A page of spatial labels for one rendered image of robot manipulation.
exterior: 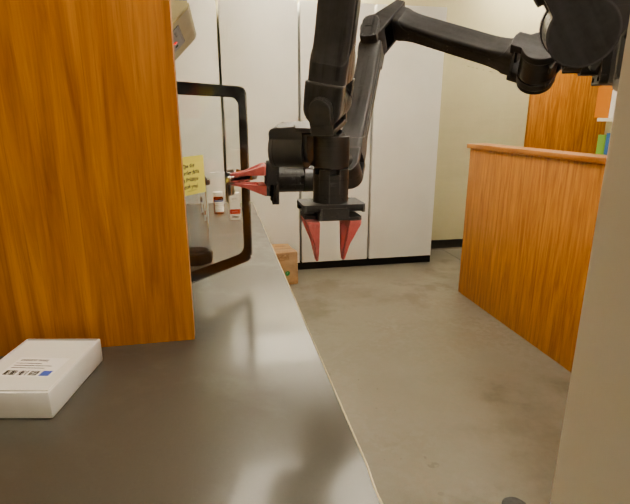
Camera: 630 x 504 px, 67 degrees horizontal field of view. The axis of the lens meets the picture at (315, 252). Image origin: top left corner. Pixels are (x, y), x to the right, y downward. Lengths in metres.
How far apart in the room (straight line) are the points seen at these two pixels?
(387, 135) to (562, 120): 2.05
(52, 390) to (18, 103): 0.42
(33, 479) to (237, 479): 0.23
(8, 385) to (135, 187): 0.33
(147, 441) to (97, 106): 0.49
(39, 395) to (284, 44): 3.60
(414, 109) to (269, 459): 3.91
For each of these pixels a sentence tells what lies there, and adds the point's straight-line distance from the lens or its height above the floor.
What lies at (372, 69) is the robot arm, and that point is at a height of 1.43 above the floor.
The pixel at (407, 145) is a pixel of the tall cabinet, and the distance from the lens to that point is 4.32.
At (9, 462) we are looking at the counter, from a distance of 0.70.
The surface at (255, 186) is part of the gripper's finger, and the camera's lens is 1.01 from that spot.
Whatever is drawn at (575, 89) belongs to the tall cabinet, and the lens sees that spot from 5.67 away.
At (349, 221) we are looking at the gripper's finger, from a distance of 0.77.
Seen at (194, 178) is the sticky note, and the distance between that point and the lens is 1.00.
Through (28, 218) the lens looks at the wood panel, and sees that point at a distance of 0.88.
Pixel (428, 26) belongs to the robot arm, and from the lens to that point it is 1.26.
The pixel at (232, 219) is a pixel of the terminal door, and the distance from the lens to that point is 1.10.
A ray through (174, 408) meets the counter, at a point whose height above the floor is 0.94.
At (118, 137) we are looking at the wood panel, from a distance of 0.83.
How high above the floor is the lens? 1.32
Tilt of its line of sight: 16 degrees down
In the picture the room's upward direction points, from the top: straight up
